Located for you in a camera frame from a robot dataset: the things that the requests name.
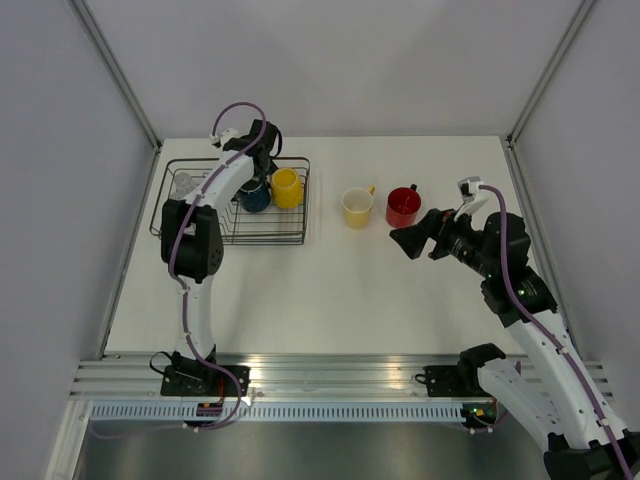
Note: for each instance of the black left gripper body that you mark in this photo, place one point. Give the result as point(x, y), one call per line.
point(271, 170)

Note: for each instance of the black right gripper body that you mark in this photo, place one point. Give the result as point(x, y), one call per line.
point(463, 242)

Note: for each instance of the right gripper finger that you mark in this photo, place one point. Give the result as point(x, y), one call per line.
point(433, 221)
point(411, 239)

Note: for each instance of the red mug black handle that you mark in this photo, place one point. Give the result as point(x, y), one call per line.
point(403, 205)

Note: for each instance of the bright yellow mug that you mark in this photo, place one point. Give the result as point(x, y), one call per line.
point(286, 188)

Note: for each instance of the navy blue mug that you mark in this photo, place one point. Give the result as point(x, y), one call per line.
point(254, 196)

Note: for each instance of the pale yellow mug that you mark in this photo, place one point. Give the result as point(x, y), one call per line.
point(357, 204)

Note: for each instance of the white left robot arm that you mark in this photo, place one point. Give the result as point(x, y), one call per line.
point(191, 239)

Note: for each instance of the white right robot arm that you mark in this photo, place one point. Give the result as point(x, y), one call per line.
point(578, 432)

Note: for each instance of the clear glass far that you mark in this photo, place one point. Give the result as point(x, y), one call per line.
point(182, 179)

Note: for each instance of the clear glass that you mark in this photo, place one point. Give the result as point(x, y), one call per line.
point(182, 179)
point(181, 191)

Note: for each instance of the clear glass middle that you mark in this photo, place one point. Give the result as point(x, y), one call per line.
point(181, 191)

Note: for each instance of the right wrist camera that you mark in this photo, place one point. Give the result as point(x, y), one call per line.
point(473, 196)

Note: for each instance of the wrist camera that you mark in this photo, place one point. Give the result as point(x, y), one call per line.
point(218, 140)
point(473, 196)

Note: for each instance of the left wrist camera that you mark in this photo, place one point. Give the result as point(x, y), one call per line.
point(218, 140)

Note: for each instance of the grey wire dish rack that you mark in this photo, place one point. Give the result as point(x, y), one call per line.
point(272, 226)

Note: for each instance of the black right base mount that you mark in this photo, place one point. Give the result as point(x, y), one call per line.
point(445, 381)

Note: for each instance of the aluminium front rail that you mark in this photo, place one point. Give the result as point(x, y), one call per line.
point(273, 377)

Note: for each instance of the aluminium frame rail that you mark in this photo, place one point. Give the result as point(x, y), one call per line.
point(102, 47)

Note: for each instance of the white slotted cable duct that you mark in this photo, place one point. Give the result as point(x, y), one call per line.
point(446, 412)

